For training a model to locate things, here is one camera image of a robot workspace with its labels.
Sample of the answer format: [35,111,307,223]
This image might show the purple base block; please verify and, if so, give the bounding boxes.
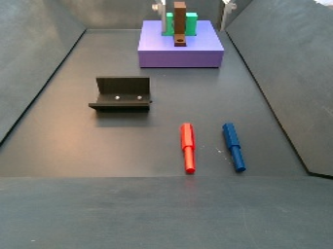
[138,20,224,68]

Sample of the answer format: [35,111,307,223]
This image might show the brown L-shaped bracket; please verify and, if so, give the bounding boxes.
[173,2,186,47]

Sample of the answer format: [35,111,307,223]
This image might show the red peg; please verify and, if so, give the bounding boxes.
[181,123,196,174]

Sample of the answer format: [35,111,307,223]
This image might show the blue peg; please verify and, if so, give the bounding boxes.
[222,123,247,172]

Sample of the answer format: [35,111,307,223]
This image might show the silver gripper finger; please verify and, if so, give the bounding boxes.
[153,0,168,32]
[220,0,237,30]

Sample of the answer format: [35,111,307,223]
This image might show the black angle fixture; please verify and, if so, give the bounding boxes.
[89,76,152,112]

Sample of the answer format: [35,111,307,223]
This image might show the green block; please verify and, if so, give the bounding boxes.
[164,13,198,36]

